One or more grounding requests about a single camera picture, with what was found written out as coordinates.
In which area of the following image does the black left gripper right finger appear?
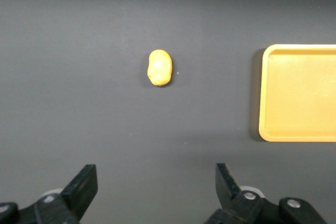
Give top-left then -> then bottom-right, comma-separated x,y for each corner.
204,163 -> 328,224

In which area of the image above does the yellow potato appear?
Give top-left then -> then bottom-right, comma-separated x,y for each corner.
146,49 -> 173,87

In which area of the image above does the dark grey table mat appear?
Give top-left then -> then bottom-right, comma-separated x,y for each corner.
0,0 -> 336,224

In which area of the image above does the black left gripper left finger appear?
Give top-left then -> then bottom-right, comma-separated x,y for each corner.
0,164 -> 98,224

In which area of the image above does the orange plastic tray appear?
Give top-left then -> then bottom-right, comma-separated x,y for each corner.
258,44 -> 336,142

